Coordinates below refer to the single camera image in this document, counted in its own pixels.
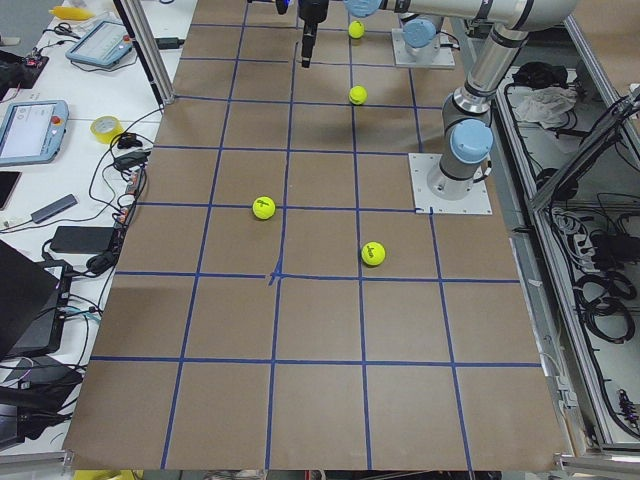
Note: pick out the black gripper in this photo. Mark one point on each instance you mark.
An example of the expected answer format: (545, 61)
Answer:
(312, 12)

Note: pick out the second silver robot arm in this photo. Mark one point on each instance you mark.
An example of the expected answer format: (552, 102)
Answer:
(421, 33)

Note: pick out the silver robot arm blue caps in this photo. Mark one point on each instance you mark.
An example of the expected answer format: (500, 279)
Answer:
(468, 138)

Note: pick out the far tennis ball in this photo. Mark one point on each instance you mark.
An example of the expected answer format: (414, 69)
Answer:
(356, 29)

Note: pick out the tennis ball at edge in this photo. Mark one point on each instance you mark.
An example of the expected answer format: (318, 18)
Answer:
(358, 95)

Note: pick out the Wilson 3 tennis ball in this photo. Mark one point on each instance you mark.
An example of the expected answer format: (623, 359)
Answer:
(264, 208)

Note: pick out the Head tennis ball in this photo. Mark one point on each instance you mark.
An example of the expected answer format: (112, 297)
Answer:
(373, 253)

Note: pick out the far teach pendant tablet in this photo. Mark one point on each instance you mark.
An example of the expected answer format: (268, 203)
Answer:
(104, 46)

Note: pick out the teach pendant tablet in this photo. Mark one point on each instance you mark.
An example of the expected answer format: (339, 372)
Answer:
(104, 46)
(32, 132)

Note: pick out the yellow tape roll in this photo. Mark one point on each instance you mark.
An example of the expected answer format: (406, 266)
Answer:
(106, 128)

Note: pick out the yellow banana toy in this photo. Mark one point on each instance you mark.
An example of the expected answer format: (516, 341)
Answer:
(71, 13)

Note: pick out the white crumpled cloth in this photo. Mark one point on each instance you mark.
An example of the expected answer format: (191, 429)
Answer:
(547, 107)

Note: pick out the grey usb hub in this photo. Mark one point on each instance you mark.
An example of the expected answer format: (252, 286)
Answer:
(53, 209)

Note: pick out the near teach pendant tablet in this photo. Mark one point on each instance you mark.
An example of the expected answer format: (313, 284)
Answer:
(32, 132)

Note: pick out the black power adapter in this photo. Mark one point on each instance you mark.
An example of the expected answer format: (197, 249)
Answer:
(82, 239)

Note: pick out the black laptop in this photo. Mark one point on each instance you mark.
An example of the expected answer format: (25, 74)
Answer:
(33, 296)

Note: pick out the aluminium frame post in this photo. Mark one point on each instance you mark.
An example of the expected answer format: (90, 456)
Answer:
(135, 21)

